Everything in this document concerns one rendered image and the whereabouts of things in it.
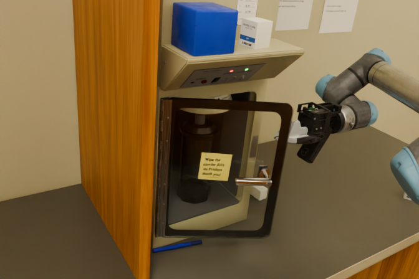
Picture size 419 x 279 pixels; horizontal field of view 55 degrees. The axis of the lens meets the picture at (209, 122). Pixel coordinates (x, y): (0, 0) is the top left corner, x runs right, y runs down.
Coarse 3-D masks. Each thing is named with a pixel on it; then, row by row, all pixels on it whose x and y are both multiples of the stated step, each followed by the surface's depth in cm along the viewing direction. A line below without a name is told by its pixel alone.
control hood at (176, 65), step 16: (176, 48) 85; (240, 48) 90; (272, 48) 93; (288, 48) 95; (176, 64) 83; (192, 64) 80; (208, 64) 83; (224, 64) 86; (240, 64) 89; (272, 64) 95; (288, 64) 99; (160, 80) 90; (176, 80) 86
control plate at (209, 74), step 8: (256, 64) 92; (264, 64) 93; (200, 72) 85; (208, 72) 87; (216, 72) 88; (224, 72) 90; (232, 72) 92; (240, 72) 93; (248, 72) 95; (192, 80) 88; (200, 80) 90; (208, 80) 92; (224, 80) 95; (232, 80) 97; (240, 80) 99
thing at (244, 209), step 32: (192, 128) 95; (224, 128) 96; (256, 128) 97; (288, 128) 98; (192, 160) 99; (256, 160) 101; (192, 192) 103; (224, 192) 104; (256, 192) 105; (192, 224) 107; (224, 224) 108; (256, 224) 109
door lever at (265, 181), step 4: (260, 172) 102; (264, 172) 102; (268, 172) 102; (264, 176) 100; (268, 176) 100; (236, 180) 97; (240, 180) 97; (244, 180) 97; (248, 180) 97; (252, 180) 97; (256, 180) 98; (260, 180) 98; (264, 180) 98; (268, 180) 98; (236, 184) 97; (240, 184) 97; (244, 184) 97; (248, 184) 98; (252, 184) 98; (256, 184) 98; (260, 184) 98; (264, 184) 98; (268, 184) 98
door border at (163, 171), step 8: (168, 104) 92; (168, 112) 93; (160, 120) 94; (168, 120) 94; (168, 128) 95; (160, 136) 95; (168, 136) 96; (168, 144) 97; (160, 152) 97; (168, 152) 97; (168, 160) 98; (168, 168) 99; (160, 176) 100; (160, 184) 101; (160, 192) 102; (160, 200) 103; (160, 208) 104; (160, 216) 105; (160, 224) 106; (160, 232) 107
